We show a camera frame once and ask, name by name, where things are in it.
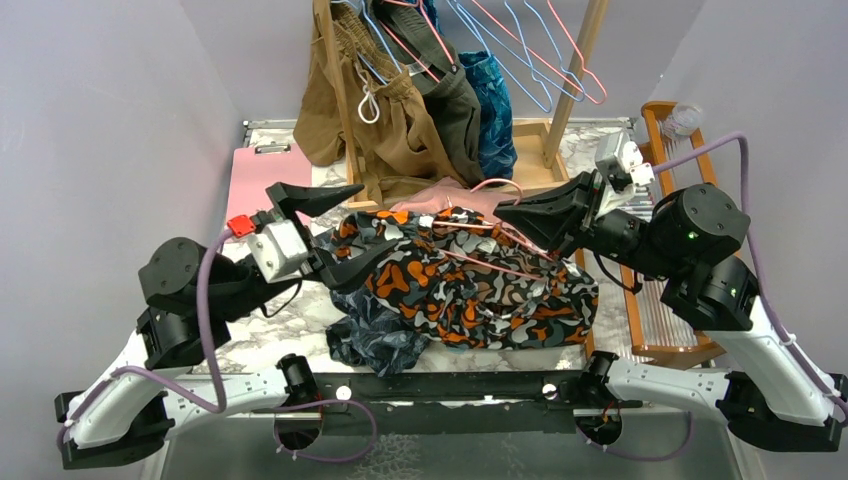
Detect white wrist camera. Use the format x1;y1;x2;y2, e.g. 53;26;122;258
222;210;311;283
594;130;655;218

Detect pink wire hanger taken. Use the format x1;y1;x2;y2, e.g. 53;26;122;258
430;178;554;262

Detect pink clipboard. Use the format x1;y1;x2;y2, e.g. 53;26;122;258
225;143;312;220

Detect dark leaf print shorts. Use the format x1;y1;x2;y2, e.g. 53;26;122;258
325;288;431;377

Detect orange camouflage shorts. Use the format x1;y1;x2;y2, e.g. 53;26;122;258
318;207;599;350

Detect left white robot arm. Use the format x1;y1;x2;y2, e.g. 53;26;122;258
54;182;380;470

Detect wooden weaving loom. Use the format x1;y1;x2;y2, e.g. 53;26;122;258
584;101;725;370

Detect blue patterned hanging shorts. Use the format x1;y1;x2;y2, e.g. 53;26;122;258
459;50;518;179

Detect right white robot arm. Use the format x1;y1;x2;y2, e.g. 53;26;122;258
494;172;847;453

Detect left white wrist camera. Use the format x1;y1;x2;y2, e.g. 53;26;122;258
222;210;311;283

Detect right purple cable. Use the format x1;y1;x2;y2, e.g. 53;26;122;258
576;131;848;464

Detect dark green hanging shorts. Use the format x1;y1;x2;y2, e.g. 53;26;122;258
365;1;485;186

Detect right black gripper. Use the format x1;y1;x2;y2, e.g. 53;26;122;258
496;168;683;282

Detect wooden clothes rack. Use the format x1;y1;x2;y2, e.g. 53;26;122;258
312;1;609;194

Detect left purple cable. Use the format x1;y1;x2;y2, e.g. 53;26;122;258
55;229;380;464

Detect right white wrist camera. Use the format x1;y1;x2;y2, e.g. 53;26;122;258
594;130;655;218

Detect pink shorts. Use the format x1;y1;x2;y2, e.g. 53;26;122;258
390;177;517;222

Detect purple cable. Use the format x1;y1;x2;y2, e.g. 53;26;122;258
55;229;380;464
576;131;848;464

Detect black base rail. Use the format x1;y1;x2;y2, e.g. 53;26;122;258
284;370;641;436

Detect brown hanging shorts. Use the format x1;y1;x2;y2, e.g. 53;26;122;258
293;1;463;204

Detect pink wire hanger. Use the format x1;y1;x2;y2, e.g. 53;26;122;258
380;0;608;107

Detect blue wire hanger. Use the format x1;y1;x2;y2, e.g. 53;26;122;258
331;0;587;115

